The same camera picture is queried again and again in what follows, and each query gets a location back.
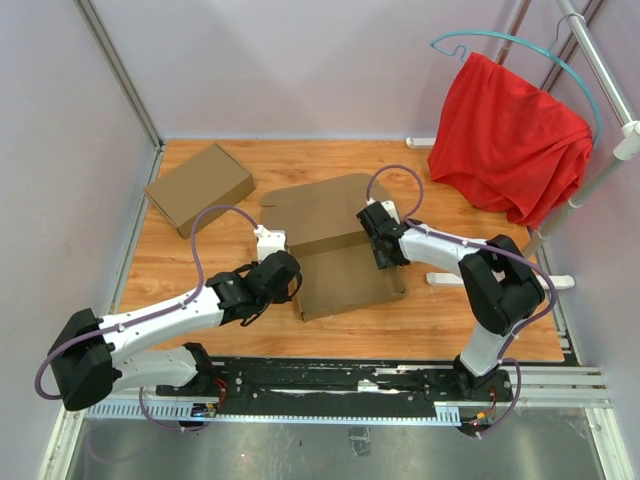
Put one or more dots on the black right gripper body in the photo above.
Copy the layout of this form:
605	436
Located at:
380	261

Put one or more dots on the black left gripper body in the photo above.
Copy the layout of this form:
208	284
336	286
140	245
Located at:
276	298

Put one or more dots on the brown cardboard box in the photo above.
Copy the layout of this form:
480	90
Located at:
337	261
211	177

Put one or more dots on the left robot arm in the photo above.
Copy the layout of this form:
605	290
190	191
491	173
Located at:
93	356

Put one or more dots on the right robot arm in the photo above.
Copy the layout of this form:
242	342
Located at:
501	286

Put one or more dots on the folded brown cardboard box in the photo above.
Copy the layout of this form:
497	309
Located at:
211	177

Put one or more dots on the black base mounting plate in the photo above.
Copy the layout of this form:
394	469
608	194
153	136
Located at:
246	377

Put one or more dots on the red cloth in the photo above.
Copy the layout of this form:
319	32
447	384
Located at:
507	146

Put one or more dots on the teal clothes hanger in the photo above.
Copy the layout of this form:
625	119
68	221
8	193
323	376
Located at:
462	52

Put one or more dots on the white clothes rack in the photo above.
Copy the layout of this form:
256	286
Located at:
627	148

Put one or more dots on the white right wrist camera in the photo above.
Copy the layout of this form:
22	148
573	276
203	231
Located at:
389	206

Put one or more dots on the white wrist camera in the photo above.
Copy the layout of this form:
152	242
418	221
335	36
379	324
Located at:
269	242
389	206

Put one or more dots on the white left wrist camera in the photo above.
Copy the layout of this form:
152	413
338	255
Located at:
269	242

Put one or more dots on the grey slotted cable duct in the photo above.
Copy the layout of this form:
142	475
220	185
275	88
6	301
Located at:
336	409

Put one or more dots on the aluminium frame rail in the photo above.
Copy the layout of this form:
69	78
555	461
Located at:
536	386

